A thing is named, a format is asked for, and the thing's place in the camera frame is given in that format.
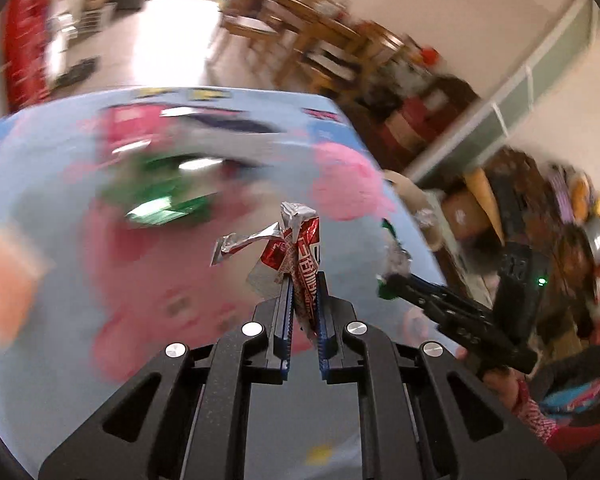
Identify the red white crushed carton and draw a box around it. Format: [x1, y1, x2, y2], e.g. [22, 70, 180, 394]
[211, 202, 321, 341]

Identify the beige trash bin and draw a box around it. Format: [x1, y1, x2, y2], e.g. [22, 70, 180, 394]
[384, 170, 443, 252]

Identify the person's right hand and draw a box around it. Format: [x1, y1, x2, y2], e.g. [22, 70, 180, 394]
[481, 365, 528, 413]

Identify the brown cardboard box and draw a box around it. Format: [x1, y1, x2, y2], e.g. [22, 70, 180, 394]
[441, 190, 491, 242]

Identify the red cardboard box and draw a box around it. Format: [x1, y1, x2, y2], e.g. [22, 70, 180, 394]
[379, 98, 448, 164]

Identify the blue cartoon pig tablecloth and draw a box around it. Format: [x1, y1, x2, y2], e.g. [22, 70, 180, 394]
[0, 88, 442, 474]

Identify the green snack wrapper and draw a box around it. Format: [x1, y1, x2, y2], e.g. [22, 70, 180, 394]
[100, 154, 230, 226]

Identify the peach plastic bag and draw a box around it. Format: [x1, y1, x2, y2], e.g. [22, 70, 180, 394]
[0, 222, 53, 348]

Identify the wooden chair with cushion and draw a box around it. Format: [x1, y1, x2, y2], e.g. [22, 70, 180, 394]
[300, 22, 405, 101]

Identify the wooden dining table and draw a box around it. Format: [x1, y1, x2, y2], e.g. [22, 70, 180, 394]
[268, 0, 364, 89]

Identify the red plastic drawer cabinet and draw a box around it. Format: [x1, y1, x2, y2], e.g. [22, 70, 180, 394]
[3, 0, 50, 113]

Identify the wooden chair near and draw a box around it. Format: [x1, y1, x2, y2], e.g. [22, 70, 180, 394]
[208, 0, 278, 67]

